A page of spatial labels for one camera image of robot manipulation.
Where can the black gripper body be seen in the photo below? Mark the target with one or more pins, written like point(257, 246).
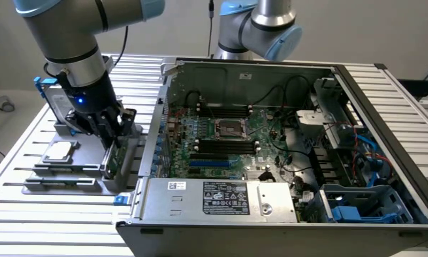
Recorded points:
point(92, 93)

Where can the green graphics card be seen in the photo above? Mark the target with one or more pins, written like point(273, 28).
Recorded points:
point(113, 158)

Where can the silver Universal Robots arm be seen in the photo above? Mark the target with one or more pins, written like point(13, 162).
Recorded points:
point(74, 40)

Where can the hard disk with blue caddy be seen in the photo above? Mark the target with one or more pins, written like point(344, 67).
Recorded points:
point(58, 104)

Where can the silver CPU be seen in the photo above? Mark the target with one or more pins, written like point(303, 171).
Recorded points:
point(58, 151)

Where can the grey parts rack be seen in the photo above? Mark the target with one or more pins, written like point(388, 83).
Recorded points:
point(78, 166)

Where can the grey caster wheel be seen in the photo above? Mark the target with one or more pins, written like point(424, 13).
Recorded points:
point(5, 105)

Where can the black expansion slot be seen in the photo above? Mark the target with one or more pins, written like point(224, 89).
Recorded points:
point(208, 156)

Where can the blue case latch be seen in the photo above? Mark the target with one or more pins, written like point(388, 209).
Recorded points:
point(121, 200)

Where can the black RAM slot bank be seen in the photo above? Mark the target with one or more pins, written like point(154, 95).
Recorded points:
point(224, 109)
point(228, 146)

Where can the blue expansion slot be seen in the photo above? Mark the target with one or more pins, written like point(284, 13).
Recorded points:
point(208, 163)

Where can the CPU socket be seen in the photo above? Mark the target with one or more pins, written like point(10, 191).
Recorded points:
point(232, 129)

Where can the silver power supply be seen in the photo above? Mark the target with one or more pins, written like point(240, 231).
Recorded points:
point(192, 199)

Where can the green motherboard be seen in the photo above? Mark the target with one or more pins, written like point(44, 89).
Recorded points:
point(264, 150)

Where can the grey metal drive cage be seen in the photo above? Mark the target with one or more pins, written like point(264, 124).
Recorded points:
point(324, 117)

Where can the black open PC case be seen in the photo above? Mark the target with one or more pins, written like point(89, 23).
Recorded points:
point(271, 235)

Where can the blue disk bay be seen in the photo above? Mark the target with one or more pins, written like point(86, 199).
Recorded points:
point(364, 206)

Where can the aluminium frame with black bracket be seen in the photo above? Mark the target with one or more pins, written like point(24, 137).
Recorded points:
point(419, 85)

